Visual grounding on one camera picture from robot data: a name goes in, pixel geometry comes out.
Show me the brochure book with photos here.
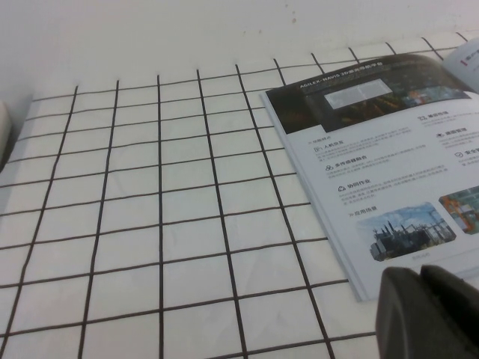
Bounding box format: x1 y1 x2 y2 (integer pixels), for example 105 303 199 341
259 37 479 304

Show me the white rounded object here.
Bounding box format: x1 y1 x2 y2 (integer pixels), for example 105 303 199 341
0 99 13 174

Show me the white black-grid tablecloth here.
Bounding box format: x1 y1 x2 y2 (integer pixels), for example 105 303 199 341
0 31 479 359

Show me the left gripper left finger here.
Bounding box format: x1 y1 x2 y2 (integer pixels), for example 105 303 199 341
375 266 456 359

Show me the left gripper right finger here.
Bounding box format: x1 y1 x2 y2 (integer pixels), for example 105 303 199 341
418 263 479 359

